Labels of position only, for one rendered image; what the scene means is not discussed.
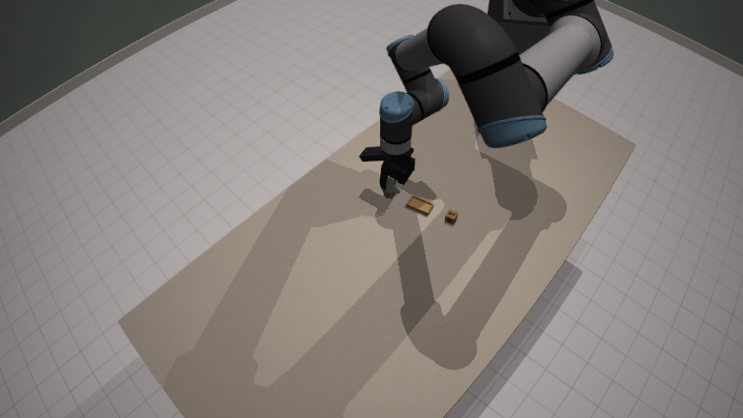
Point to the tan rectangular tray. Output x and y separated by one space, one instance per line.
419 205

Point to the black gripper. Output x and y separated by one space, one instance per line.
396 166

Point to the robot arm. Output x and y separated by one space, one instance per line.
506 102

